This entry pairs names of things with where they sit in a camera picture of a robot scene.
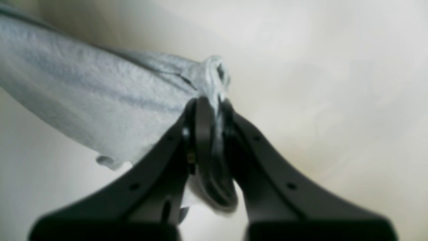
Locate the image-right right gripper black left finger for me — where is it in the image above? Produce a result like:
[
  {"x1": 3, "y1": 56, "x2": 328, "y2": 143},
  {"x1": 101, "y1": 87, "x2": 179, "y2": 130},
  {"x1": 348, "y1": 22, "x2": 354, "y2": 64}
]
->
[{"x1": 29, "y1": 97, "x2": 237, "y2": 241}]

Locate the grey T-shirt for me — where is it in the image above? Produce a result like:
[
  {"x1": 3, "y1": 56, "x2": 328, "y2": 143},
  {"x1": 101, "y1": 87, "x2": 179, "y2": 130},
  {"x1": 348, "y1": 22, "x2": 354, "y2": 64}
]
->
[{"x1": 0, "y1": 7, "x2": 231, "y2": 225}]

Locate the right gripper black image-right right finger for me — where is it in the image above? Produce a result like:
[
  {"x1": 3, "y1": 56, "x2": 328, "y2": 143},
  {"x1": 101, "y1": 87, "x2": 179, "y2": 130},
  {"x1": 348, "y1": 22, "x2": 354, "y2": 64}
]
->
[{"x1": 221, "y1": 100, "x2": 398, "y2": 241}]

